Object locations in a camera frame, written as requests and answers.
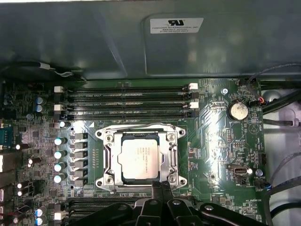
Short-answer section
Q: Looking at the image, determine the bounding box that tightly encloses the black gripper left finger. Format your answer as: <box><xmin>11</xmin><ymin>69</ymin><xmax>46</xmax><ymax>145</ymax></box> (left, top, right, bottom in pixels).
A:
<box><xmin>68</xmin><ymin>180</ymin><xmax>168</xmax><ymax>226</ymax></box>

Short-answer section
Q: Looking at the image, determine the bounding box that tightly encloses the white certification sticker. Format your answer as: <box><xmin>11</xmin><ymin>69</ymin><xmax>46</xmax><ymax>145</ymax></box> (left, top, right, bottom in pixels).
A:
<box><xmin>150</xmin><ymin>17</ymin><xmax>205</xmax><ymax>34</ymax></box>

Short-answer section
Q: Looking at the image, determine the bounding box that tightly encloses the silver CPU chip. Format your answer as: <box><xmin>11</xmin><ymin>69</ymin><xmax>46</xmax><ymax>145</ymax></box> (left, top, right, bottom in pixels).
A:
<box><xmin>117</xmin><ymin>137</ymin><xmax>161</xmax><ymax>181</ymax></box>

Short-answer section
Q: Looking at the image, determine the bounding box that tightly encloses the black PC case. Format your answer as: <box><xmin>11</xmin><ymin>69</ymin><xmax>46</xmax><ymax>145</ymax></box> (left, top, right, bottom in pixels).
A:
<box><xmin>0</xmin><ymin>0</ymin><xmax>301</xmax><ymax>226</ymax></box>

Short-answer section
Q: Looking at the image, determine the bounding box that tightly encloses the internal USB port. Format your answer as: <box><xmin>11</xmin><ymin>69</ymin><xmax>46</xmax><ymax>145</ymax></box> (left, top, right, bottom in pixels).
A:
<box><xmin>228</xmin><ymin>164</ymin><xmax>249</xmax><ymax>177</ymax></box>

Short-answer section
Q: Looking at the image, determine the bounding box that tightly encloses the green motherboard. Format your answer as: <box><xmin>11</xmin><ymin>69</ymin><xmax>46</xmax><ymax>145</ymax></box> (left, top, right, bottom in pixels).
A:
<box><xmin>0</xmin><ymin>79</ymin><xmax>268</xmax><ymax>226</ymax></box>

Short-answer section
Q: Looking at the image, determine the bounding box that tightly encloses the CPU socket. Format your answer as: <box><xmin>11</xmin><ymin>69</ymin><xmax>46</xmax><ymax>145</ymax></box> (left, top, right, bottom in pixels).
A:
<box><xmin>95</xmin><ymin>123</ymin><xmax>188</xmax><ymax>193</ymax></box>

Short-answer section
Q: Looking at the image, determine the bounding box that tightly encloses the thin metal locking lever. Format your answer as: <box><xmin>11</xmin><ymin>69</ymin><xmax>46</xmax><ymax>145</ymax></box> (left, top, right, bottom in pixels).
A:
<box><xmin>97</xmin><ymin>122</ymin><xmax>179</xmax><ymax>132</ymax></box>
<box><xmin>103</xmin><ymin>181</ymin><xmax>165</xmax><ymax>192</ymax></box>

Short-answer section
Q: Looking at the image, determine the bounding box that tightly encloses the silver coin cell battery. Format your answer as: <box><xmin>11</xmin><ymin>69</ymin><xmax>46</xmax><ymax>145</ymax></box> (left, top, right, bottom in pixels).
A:
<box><xmin>226</xmin><ymin>99</ymin><xmax>249</xmax><ymax>121</ymax></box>

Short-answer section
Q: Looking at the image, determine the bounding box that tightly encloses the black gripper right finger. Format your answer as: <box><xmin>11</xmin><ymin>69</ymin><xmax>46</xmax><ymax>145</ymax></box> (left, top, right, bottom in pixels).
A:
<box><xmin>161</xmin><ymin>181</ymin><xmax>269</xmax><ymax>226</ymax></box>

